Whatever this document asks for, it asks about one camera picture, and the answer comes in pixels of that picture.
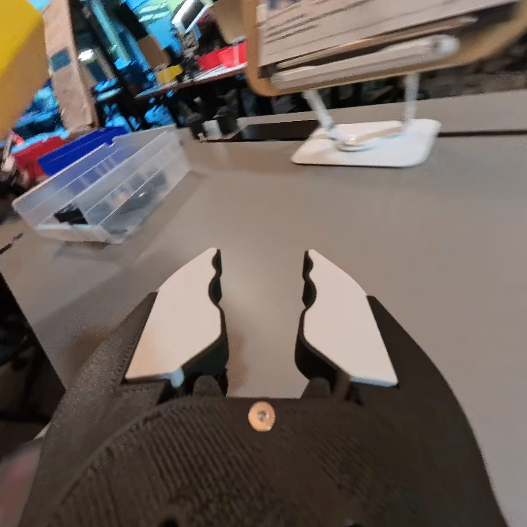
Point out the brown cardboard box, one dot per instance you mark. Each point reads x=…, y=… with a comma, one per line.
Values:
x=70, y=82

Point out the small yellow container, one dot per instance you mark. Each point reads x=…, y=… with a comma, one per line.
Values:
x=168, y=74

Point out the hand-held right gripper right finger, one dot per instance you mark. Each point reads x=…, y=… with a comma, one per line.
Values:
x=346, y=325

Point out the grey desk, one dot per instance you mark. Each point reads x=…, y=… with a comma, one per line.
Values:
x=411, y=226

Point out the wooden table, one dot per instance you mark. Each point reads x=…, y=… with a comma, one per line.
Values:
x=197, y=80

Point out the clear plastic storage box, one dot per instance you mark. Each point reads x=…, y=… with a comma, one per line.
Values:
x=107, y=185

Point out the blue plastic bin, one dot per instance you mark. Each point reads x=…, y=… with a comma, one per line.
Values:
x=74, y=148

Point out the yellow box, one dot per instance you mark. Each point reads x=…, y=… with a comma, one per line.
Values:
x=18, y=61

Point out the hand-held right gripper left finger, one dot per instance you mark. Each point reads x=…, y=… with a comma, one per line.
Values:
x=181, y=321

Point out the white folding stand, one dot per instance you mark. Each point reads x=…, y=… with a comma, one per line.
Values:
x=370, y=148

